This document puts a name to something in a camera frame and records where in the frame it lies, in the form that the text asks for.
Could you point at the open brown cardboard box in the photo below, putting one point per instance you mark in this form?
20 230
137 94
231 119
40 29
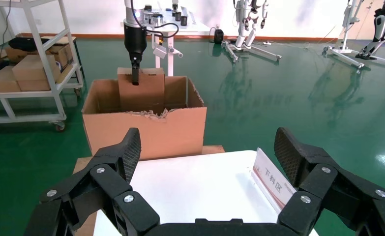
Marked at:
146 136

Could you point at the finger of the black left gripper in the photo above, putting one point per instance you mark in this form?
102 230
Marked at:
136 75

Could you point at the black cylinder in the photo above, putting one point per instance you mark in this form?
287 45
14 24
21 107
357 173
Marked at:
178 16
183 20

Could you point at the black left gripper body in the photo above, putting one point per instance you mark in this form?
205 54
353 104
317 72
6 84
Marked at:
135 42

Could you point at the black floor speaker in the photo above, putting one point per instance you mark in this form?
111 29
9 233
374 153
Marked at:
218 36

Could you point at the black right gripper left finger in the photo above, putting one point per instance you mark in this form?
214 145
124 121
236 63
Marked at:
107 189

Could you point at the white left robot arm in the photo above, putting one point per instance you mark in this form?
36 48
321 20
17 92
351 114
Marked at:
133 13

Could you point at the brown cardboard carton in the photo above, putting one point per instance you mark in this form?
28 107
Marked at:
3 83
60 53
32 70

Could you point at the long grey stand base bar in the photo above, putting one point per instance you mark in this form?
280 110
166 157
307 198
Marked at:
264 53

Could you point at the white metal shelf cart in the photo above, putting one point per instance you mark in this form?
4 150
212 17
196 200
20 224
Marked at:
39 42

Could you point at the acrylic sign with red stripe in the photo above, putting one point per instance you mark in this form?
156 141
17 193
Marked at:
270 182

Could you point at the white metal desk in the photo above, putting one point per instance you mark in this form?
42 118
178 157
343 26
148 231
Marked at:
170 65

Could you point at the small cardboard box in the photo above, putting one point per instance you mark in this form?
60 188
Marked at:
146 94

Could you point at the black and white humanoid robot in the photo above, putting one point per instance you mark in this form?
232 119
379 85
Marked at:
379 26

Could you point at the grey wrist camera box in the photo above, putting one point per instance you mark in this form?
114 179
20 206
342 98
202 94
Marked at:
159 52

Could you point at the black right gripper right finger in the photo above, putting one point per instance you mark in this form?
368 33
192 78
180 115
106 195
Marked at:
335 195

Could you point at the black bag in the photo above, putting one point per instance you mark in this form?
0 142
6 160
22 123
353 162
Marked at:
26 44

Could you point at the short grey stand base bar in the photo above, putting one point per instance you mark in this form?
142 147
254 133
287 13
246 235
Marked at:
230 52

